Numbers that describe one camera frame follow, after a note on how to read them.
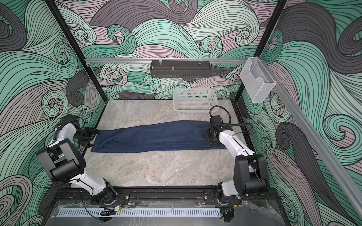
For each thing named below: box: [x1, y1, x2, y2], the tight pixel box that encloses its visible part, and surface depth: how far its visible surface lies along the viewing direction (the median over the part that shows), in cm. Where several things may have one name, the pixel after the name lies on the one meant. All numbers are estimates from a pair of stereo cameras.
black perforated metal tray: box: [150, 58, 212, 79], surface depth 97 cm
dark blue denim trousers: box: [91, 120, 227, 153], surface depth 100 cm
